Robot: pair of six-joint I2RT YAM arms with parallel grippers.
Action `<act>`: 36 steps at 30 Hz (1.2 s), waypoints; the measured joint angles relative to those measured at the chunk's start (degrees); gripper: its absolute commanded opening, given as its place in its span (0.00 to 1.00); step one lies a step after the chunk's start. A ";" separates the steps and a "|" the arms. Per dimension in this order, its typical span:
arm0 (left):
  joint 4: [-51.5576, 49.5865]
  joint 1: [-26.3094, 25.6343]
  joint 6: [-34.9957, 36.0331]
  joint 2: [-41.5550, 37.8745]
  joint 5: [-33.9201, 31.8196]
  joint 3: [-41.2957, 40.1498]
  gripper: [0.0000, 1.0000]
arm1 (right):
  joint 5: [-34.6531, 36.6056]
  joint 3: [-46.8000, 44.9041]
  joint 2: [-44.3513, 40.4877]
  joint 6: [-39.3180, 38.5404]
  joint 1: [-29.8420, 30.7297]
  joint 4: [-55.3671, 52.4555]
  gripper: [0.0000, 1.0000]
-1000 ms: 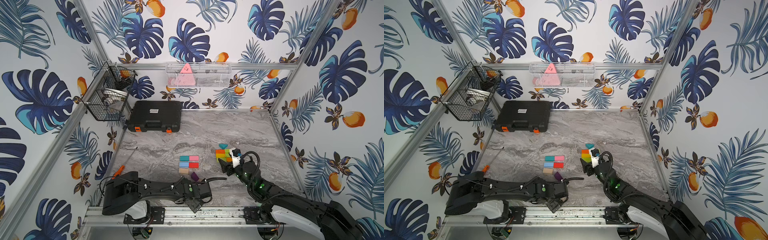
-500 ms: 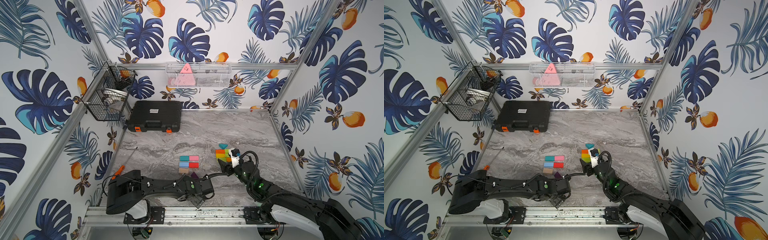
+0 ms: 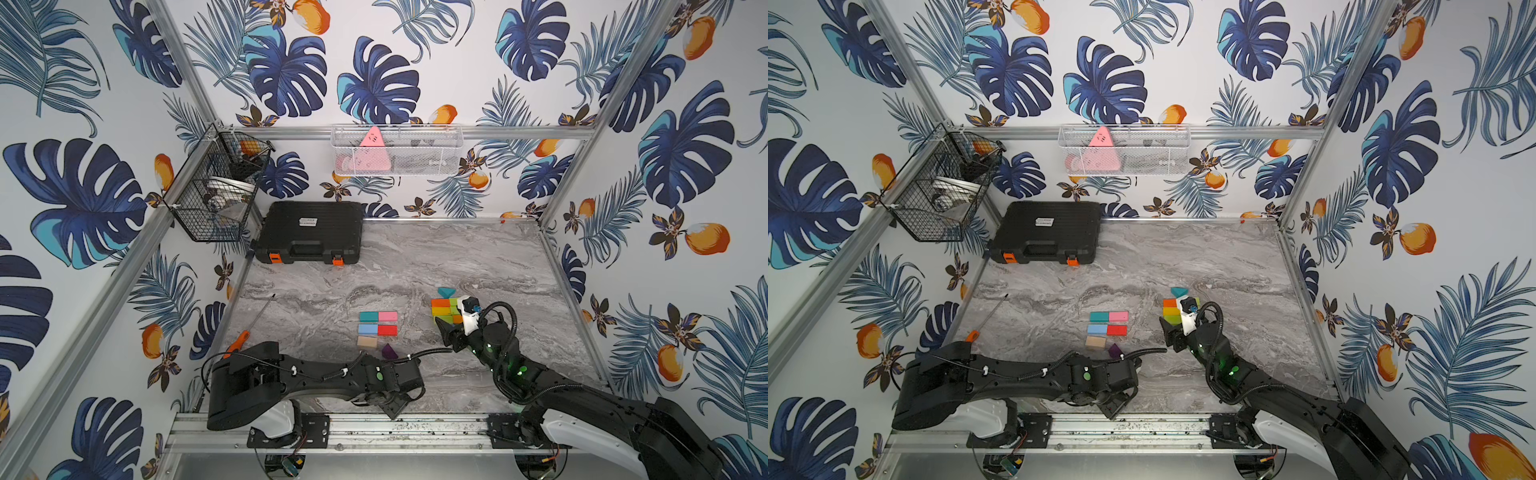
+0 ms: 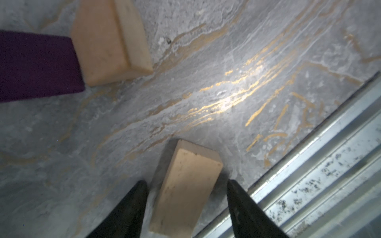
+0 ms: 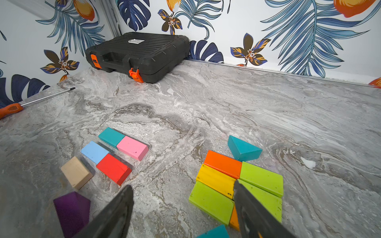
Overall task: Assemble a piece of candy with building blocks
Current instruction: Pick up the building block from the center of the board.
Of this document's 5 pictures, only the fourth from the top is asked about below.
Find purple triangle block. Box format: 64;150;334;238
1;30;85;103

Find natural wood triangle block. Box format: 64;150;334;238
71;1;153;86

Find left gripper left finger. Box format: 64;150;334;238
87;180;148;238

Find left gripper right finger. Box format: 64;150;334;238
227;179;288;238

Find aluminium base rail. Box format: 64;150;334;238
193;71;381;238

